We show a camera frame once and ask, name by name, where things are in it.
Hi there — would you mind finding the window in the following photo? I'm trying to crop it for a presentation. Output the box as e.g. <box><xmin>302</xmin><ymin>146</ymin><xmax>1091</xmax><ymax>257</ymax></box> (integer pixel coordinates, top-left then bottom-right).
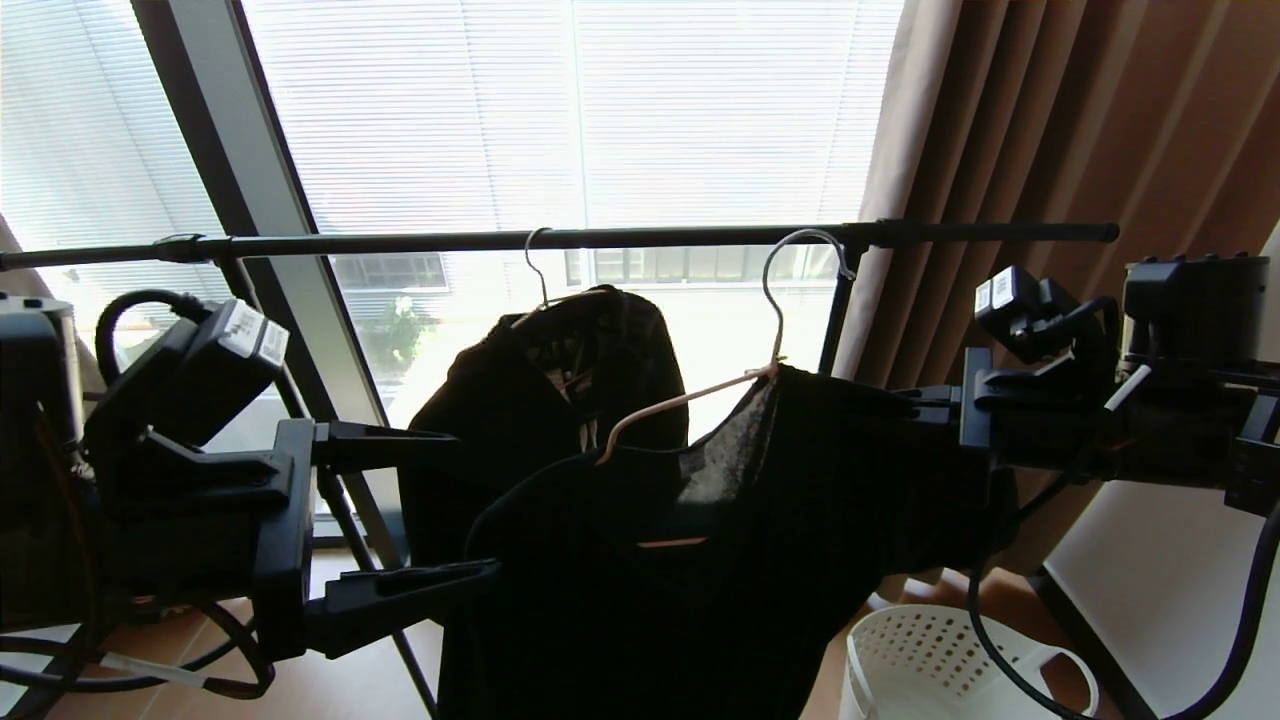
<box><xmin>0</xmin><ymin>0</ymin><xmax>906</xmax><ymax>546</ymax></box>

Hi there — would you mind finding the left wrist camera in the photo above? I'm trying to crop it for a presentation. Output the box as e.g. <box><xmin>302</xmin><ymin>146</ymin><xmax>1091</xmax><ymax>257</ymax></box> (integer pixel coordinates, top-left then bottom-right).
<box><xmin>85</xmin><ymin>298</ymin><xmax>293</xmax><ymax>463</ymax></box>

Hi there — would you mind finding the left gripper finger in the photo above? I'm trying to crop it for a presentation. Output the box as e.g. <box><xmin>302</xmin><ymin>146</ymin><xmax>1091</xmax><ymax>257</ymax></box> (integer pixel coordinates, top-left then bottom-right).
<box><xmin>303</xmin><ymin>558</ymin><xmax>503</xmax><ymax>661</ymax></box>
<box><xmin>313</xmin><ymin>420</ymin><xmax>464</xmax><ymax>473</ymax></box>

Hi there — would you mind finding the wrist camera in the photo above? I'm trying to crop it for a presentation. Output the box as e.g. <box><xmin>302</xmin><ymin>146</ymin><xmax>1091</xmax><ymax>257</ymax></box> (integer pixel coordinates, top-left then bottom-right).
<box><xmin>85</xmin><ymin>298</ymin><xmax>293</xmax><ymax>463</ymax></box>
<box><xmin>973</xmin><ymin>265</ymin><xmax>1123</xmax><ymax>406</ymax></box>

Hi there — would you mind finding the black cable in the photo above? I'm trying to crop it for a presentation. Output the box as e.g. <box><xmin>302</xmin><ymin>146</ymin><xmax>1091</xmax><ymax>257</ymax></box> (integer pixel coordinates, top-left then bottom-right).
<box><xmin>0</xmin><ymin>288</ymin><xmax>279</xmax><ymax>701</ymax></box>
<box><xmin>963</xmin><ymin>470</ymin><xmax>1280</xmax><ymax>720</ymax></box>

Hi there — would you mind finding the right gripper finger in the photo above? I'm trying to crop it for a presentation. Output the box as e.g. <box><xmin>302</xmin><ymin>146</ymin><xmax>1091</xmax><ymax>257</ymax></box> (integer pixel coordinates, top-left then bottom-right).
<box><xmin>893</xmin><ymin>383</ymin><xmax>966</xmax><ymax>409</ymax></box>

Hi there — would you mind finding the black clothes rack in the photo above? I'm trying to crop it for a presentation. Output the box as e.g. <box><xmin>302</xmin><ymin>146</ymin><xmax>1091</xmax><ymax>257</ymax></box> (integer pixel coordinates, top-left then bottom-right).
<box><xmin>0</xmin><ymin>220</ymin><xmax>1121</xmax><ymax>720</ymax></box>

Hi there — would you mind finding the white laundry basket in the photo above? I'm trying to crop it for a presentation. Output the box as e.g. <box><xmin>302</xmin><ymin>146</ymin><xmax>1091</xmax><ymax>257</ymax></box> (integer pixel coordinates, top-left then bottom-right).
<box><xmin>838</xmin><ymin>603</ymin><xmax>1101</xmax><ymax>720</ymax></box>

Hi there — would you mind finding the black garment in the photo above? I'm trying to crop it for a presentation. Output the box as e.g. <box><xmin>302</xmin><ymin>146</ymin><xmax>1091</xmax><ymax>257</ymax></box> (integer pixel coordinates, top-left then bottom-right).
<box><xmin>437</xmin><ymin>363</ymin><xmax>1018</xmax><ymax>720</ymax></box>
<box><xmin>398</xmin><ymin>285</ymin><xmax>691</xmax><ymax>563</ymax></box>

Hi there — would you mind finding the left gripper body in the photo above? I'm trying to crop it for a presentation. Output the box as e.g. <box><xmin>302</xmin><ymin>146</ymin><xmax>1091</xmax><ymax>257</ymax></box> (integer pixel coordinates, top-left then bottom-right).
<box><xmin>120</xmin><ymin>418</ymin><xmax>319</xmax><ymax>663</ymax></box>

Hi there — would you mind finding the brown curtain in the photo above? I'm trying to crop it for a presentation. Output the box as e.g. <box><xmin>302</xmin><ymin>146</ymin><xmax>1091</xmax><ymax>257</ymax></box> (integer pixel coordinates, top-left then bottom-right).
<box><xmin>0</xmin><ymin>212</ymin><xmax>111</xmax><ymax>401</ymax></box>
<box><xmin>830</xmin><ymin>0</ymin><xmax>1280</xmax><ymax>601</ymax></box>

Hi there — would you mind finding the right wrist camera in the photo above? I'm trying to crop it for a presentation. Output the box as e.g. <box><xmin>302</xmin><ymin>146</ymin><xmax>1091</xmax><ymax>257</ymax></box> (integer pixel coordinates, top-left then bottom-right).
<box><xmin>973</xmin><ymin>265</ymin><xmax>1123</xmax><ymax>406</ymax></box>

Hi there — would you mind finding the pink clothes hanger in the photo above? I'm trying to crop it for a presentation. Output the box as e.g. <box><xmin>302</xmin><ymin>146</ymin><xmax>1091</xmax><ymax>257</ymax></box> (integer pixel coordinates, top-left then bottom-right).
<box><xmin>595</xmin><ymin>228</ymin><xmax>859</xmax><ymax>549</ymax></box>
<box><xmin>510</xmin><ymin>226</ymin><xmax>613</xmax><ymax>333</ymax></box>

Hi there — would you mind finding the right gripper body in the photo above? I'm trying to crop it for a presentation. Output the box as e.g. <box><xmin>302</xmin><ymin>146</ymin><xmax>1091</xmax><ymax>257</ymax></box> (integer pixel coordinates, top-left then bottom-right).
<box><xmin>958</xmin><ymin>345</ymin><xmax>1116</xmax><ymax>473</ymax></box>

